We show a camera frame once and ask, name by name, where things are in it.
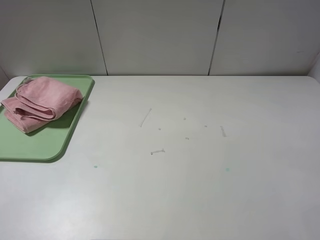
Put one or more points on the pink terry towel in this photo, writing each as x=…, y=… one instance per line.
x=38, y=101

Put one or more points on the green plastic tray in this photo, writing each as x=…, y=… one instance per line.
x=48, y=143

